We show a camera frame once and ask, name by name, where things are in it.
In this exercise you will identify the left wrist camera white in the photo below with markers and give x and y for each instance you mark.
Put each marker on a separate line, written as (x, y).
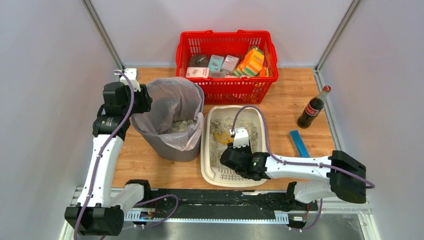
(132, 74)

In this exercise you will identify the grey small box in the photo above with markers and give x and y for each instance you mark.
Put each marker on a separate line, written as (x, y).
(230, 63)

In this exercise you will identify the litter clumps in bin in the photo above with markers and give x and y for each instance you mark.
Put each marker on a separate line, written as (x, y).
(182, 126)

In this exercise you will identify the teal small box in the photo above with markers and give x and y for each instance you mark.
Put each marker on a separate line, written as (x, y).
(215, 63)

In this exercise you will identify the cola glass bottle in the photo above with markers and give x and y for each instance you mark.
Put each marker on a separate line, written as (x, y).
(313, 108)

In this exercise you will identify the translucent plastic bin liner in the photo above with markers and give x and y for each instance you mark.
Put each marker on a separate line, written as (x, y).
(172, 106)

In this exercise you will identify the white pink sponge box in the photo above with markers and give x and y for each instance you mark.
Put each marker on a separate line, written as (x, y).
(197, 72)

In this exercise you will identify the beige litter box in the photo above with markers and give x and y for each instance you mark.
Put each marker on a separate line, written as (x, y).
(227, 177)

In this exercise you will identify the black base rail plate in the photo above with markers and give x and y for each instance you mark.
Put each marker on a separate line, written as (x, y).
(220, 204)

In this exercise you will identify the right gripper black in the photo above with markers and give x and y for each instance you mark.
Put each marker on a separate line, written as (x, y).
(230, 157)

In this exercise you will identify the orange green sponge pack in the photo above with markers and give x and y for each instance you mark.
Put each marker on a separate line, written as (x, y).
(252, 63)

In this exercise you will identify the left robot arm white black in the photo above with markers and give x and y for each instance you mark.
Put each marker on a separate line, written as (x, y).
(96, 212)

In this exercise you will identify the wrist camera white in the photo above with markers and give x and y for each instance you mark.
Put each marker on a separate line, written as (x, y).
(240, 138)
(132, 74)

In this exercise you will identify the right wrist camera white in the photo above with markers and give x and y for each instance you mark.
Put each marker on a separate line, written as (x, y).
(240, 138)

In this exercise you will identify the yellow litter scoop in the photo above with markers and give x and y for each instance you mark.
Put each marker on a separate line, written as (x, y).
(223, 138)

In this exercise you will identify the grey mesh trash bin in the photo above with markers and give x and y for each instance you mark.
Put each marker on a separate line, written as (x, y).
(172, 145)

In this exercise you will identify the cat litter granules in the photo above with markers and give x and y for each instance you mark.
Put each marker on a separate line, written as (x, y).
(224, 125)

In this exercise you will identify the red shopping basket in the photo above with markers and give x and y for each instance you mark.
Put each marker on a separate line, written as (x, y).
(230, 89)

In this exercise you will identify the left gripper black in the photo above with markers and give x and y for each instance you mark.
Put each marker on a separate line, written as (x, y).
(143, 99)

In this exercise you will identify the grey sponge label box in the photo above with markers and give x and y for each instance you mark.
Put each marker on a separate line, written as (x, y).
(217, 74)

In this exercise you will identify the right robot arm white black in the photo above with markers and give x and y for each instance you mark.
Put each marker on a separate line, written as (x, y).
(337, 175)

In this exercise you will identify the brown round item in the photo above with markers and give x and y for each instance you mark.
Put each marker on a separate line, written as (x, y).
(199, 61)

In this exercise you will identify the blue and tan box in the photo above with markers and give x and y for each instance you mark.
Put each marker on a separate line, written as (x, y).
(298, 144)

